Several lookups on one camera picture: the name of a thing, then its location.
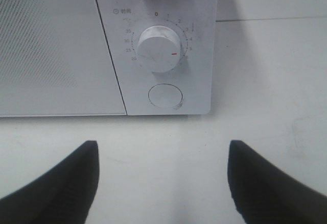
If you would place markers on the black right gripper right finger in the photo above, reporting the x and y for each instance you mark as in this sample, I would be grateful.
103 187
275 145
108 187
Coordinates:
263 193

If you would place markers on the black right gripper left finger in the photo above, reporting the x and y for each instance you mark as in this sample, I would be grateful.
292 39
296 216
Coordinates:
64 194

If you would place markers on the white microwave door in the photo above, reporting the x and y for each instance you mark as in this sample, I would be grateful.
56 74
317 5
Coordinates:
55 60

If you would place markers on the round white door button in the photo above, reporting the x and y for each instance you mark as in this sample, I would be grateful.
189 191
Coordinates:
165 96

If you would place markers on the white microwave oven body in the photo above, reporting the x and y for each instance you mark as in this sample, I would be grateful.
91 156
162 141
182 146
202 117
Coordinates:
194 21

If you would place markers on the lower white timer knob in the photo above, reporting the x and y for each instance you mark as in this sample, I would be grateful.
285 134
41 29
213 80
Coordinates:
159 48

